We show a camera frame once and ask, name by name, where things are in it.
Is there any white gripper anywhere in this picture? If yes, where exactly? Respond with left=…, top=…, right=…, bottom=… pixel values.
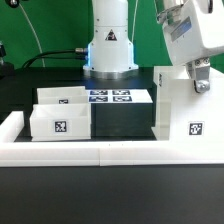
left=156, top=0, right=224, bottom=93

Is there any white drawer cabinet box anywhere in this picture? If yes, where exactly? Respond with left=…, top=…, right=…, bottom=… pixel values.
left=152, top=66, right=224, bottom=142

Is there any white front drawer with tag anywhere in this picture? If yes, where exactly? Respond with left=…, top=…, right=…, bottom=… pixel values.
left=30, top=103, right=91, bottom=141

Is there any white drawer with tag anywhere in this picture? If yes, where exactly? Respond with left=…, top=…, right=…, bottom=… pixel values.
left=30, top=103, right=91, bottom=141
left=37, top=86, right=88, bottom=104

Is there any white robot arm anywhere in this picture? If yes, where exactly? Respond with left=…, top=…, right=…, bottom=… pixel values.
left=83, top=0, right=224, bottom=93

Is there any white rear drawer with tag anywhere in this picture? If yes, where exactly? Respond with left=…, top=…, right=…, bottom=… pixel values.
left=37, top=86, right=88, bottom=104

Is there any white sheet with tags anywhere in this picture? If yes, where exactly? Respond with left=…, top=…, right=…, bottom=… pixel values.
left=87, top=89, right=152, bottom=103

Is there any black cable bundle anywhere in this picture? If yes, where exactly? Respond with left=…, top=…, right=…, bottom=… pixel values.
left=21, top=47, right=90, bottom=69

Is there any grey thin cable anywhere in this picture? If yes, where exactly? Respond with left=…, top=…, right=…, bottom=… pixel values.
left=18, top=3, right=46, bottom=68

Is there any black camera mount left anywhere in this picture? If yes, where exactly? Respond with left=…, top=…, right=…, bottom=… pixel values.
left=0, top=41, right=15, bottom=77

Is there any white U-shaped fence frame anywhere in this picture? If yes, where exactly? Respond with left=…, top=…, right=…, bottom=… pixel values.
left=0, top=111, right=224, bottom=167

